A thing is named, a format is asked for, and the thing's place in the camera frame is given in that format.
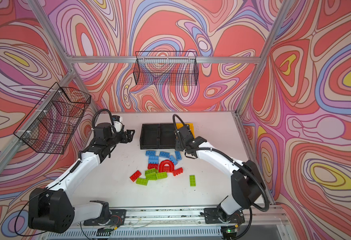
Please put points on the blue lego brick stacked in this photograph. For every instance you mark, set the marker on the blue lego brick stacked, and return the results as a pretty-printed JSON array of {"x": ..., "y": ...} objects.
[{"x": 153, "y": 160}]

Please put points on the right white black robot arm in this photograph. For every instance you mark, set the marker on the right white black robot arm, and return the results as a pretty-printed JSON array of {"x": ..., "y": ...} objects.
[{"x": 247, "y": 189}]

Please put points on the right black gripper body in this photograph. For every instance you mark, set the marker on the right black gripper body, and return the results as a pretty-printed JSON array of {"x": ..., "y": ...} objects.
[{"x": 180, "y": 146}]

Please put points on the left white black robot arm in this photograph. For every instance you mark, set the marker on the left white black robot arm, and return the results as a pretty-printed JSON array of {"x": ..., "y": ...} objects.
[{"x": 50, "y": 209}]

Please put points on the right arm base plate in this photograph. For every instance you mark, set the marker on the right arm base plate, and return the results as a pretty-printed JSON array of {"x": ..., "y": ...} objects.
[{"x": 216, "y": 216}]

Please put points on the blue lego brick right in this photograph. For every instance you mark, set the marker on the blue lego brick right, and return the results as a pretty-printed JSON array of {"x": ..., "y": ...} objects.
[{"x": 178, "y": 155}]

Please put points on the green lego brick left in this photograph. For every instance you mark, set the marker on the green lego brick left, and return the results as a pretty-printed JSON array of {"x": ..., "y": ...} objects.
[{"x": 142, "y": 181}]

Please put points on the red lego brick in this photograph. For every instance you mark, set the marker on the red lego brick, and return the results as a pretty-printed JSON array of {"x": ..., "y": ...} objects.
[
  {"x": 152, "y": 166},
  {"x": 177, "y": 172},
  {"x": 135, "y": 176}
]

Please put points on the yellow plastic bin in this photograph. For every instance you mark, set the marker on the yellow plastic bin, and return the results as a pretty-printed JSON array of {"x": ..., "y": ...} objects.
[{"x": 190, "y": 125}]

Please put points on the green lego brick top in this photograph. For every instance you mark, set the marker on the green lego brick top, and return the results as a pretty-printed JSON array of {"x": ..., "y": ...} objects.
[{"x": 151, "y": 175}]

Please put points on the left wire basket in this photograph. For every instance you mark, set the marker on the left wire basket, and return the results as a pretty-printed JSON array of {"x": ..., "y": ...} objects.
[{"x": 49, "y": 127}]

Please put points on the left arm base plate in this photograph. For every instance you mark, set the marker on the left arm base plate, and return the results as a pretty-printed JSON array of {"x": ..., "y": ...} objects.
[{"x": 116, "y": 217}]

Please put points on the left black bin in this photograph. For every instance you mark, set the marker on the left black bin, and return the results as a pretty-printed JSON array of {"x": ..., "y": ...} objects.
[{"x": 149, "y": 137}]

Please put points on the green lego brick right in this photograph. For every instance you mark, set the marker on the green lego brick right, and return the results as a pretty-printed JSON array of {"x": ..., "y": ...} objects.
[{"x": 161, "y": 175}]

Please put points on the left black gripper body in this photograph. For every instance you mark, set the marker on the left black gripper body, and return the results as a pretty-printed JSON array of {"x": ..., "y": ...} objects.
[{"x": 124, "y": 138}]

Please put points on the wire basket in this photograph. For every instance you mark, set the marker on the wire basket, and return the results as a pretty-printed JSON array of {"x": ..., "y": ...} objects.
[
  {"x": 49, "y": 127},
  {"x": 166, "y": 68}
]

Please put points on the lone green lego brick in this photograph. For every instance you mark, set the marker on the lone green lego brick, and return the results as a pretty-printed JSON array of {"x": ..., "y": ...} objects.
[{"x": 192, "y": 181}]

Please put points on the blue lego brick diagonal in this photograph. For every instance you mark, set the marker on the blue lego brick diagonal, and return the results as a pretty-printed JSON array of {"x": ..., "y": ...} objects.
[{"x": 173, "y": 160}]

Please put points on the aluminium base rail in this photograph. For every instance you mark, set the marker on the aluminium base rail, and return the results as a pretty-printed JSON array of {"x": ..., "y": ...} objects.
[{"x": 199, "y": 222}]

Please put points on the red arch lego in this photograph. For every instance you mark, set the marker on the red arch lego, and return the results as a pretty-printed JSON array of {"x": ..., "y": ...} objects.
[{"x": 166, "y": 166}]

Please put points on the back wire basket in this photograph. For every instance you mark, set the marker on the back wire basket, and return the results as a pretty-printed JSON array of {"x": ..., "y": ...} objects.
[{"x": 166, "y": 68}]

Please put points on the black bin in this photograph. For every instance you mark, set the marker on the black bin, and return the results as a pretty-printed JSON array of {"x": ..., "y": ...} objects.
[
  {"x": 149, "y": 137},
  {"x": 167, "y": 137}
]

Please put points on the blue lego brick top left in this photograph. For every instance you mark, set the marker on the blue lego brick top left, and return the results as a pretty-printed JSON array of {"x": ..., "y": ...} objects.
[{"x": 150, "y": 153}]

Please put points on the middle black bin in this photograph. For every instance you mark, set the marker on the middle black bin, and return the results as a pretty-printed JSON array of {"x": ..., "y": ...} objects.
[{"x": 167, "y": 137}]

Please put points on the blue lego brick middle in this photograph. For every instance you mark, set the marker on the blue lego brick middle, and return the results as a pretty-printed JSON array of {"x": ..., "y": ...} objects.
[{"x": 165, "y": 155}]

